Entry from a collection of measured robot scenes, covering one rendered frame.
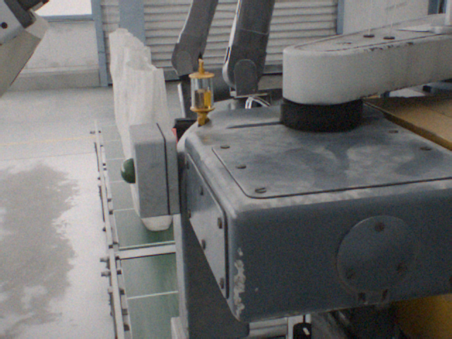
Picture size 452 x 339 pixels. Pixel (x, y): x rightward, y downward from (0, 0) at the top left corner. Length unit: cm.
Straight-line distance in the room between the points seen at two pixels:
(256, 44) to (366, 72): 34
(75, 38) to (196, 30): 682
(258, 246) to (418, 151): 20
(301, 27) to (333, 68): 806
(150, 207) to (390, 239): 28
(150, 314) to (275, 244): 168
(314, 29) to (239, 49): 780
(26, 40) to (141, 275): 140
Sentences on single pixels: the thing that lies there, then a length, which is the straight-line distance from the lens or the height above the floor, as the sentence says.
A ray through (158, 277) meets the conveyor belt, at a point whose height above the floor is 38.
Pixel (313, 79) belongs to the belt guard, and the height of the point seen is 139.
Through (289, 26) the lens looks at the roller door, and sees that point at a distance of 863.
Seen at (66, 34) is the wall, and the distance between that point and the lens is 821.
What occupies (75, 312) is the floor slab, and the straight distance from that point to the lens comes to 294.
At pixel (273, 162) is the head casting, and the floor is 134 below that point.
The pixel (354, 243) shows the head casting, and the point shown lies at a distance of 48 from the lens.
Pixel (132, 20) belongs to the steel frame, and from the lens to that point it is 776.
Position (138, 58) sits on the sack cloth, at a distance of 296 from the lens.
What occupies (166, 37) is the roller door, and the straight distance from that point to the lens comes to 823.
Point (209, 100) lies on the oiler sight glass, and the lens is 68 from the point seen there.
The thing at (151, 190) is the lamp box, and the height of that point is 127.
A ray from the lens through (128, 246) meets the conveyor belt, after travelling 260.
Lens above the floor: 150
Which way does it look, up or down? 19 degrees down
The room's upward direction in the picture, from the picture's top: 1 degrees counter-clockwise
